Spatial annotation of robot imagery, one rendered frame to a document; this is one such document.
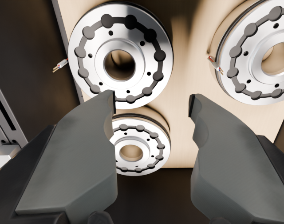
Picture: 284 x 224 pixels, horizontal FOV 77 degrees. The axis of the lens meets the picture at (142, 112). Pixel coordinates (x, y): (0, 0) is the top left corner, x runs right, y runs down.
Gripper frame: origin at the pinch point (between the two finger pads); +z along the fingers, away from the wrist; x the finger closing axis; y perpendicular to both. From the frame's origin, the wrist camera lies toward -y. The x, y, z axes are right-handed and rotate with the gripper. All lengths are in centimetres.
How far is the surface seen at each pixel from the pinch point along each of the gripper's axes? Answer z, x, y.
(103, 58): 5.9, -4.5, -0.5
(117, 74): 7.6, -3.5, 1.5
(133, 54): 5.9, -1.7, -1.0
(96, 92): 6.8, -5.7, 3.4
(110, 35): 6.5, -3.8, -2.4
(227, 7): 9.6, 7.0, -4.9
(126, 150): 7.7, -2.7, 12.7
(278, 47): 8.8, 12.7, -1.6
